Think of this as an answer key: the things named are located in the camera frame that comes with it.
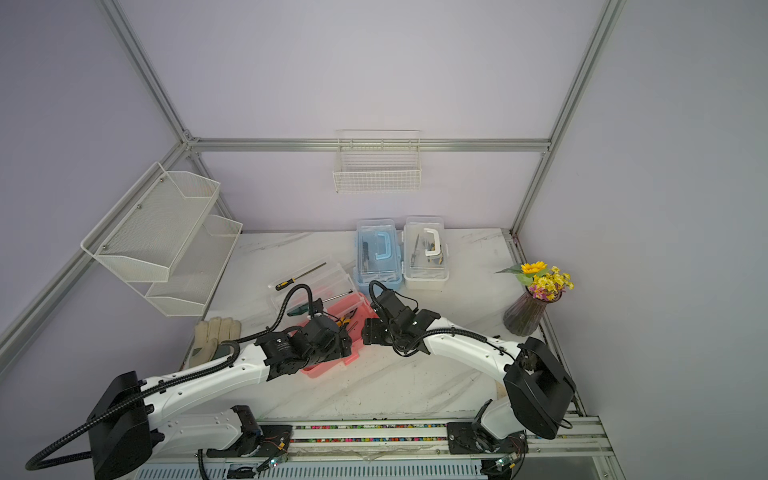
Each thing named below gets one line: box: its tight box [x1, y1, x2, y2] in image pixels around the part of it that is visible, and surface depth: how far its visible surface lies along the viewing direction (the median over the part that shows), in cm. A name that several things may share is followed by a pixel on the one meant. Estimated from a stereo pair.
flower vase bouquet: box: [494, 260, 575, 336], surface depth 80 cm
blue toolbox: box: [353, 219, 403, 290], surface depth 103 cm
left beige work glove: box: [188, 316, 242, 368], surface depth 93 cm
